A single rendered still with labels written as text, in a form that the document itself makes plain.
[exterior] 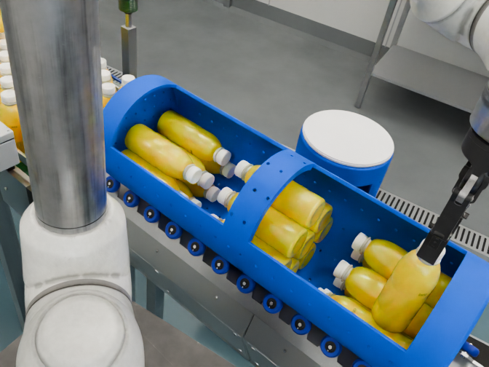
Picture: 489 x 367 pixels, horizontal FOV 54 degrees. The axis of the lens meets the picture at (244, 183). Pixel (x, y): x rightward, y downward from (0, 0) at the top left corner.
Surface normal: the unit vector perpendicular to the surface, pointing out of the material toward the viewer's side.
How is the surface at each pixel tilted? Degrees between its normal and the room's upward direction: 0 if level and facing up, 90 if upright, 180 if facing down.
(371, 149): 0
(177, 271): 71
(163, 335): 4
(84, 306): 8
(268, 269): 85
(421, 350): 65
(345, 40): 76
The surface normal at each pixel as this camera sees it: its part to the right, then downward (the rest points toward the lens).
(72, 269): 0.25, 0.45
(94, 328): 0.20, -0.70
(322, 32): -0.45, 0.33
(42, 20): 0.18, 0.64
